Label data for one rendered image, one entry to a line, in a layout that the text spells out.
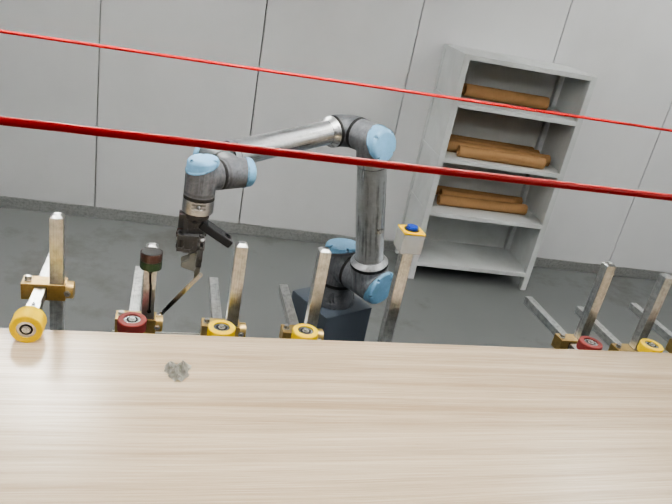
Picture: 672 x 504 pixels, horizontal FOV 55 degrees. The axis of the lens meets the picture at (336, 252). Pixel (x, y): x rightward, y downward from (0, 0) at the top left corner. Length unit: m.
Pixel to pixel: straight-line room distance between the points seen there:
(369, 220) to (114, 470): 1.34
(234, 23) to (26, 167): 1.69
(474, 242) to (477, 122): 0.95
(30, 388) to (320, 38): 3.25
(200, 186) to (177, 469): 0.79
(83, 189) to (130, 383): 3.19
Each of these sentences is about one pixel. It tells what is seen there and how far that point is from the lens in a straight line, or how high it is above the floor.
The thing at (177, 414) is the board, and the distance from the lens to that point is 1.59.
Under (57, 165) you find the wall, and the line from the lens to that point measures 4.75.
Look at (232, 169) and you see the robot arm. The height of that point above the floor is 1.32.
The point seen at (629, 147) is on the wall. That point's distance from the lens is 5.36.
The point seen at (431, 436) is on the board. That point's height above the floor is 0.90.
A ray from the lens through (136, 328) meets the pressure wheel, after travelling 1.89.
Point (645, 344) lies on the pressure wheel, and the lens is 2.52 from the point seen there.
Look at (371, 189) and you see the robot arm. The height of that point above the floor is 1.20.
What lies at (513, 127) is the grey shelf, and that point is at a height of 1.07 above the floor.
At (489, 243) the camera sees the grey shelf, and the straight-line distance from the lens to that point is 5.15.
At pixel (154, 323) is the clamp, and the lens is 1.99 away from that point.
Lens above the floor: 1.92
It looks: 24 degrees down
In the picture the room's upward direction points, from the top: 11 degrees clockwise
